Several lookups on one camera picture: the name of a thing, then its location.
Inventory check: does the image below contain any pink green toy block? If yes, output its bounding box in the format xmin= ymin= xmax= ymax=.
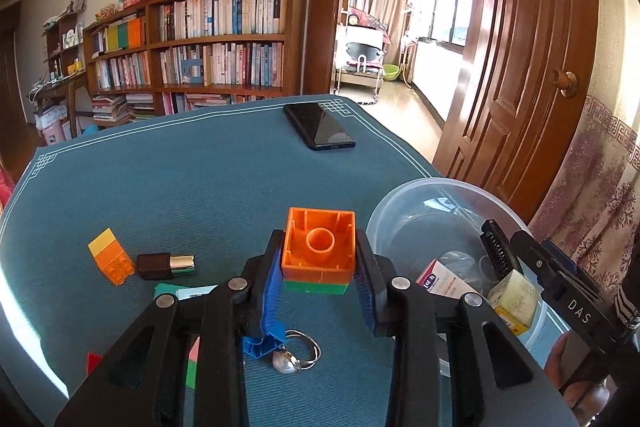
xmin=186 ymin=337 xmax=200 ymax=389

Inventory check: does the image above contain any wooden bookshelf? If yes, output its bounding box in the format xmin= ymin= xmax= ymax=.
xmin=84 ymin=0 xmax=306 ymax=115

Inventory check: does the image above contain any white cart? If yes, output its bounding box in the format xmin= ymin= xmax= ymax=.
xmin=331 ymin=25 xmax=385 ymax=105

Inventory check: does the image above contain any small wooden shelf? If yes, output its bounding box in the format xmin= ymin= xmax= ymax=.
xmin=36 ymin=6 xmax=87 ymax=138

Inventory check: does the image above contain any orange and green toy block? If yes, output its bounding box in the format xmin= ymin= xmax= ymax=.
xmin=281 ymin=207 xmax=356 ymax=295

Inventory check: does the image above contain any clear plastic bowl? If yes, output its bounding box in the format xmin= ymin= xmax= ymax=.
xmin=364 ymin=176 xmax=550 ymax=353

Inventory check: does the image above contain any black smartphone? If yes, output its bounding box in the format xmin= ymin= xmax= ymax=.
xmin=283 ymin=103 xmax=356 ymax=150

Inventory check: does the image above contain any pink patterned curtain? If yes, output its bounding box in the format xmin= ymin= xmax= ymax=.
xmin=528 ymin=95 xmax=639 ymax=295

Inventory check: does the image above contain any brown gold lipstick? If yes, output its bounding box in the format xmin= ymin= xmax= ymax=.
xmin=136 ymin=253 xmax=195 ymax=281

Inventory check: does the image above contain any white barcode box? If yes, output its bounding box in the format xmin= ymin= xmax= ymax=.
xmin=175 ymin=285 xmax=216 ymax=300

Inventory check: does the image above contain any green basin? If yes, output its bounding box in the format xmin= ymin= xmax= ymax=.
xmin=383 ymin=64 xmax=400 ymax=81

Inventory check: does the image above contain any yellow green small box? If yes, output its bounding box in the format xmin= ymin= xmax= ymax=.
xmin=487 ymin=270 xmax=539 ymax=336

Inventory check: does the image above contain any orange yellow toy block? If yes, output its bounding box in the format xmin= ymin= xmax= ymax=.
xmin=88 ymin=228 xmax=134 ymax=286

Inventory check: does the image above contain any brown wooden door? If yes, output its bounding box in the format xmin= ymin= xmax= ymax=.
xmin=434 ymin=0 xmax=599 ymax=222

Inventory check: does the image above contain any teal case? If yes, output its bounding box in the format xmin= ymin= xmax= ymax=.
xmin=153 ymin=282 xmax=184 ymax=298

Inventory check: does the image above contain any red toy brick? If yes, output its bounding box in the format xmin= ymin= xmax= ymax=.
xmin=86 ymin=352 xmax=103 ymax=376

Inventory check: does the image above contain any gold pearl ring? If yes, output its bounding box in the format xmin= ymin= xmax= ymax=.
xmin=271 ymin=328 xmax=324 ymax=376

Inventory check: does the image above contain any blue table mat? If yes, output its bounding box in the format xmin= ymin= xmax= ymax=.
xmin=1 ymin=95 xmax=439 ymax=426

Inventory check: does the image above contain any right hand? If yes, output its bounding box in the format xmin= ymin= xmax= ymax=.
xmin=544 ymin=331 xmax=611 ymax=421

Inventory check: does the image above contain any white red cream box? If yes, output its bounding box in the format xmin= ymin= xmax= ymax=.
xmin=416 ymin=260 xmax=475 ymax=299

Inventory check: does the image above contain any blue toy block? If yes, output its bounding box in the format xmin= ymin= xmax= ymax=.
xmin=243 ymin=331 xmax=286 ymax=360

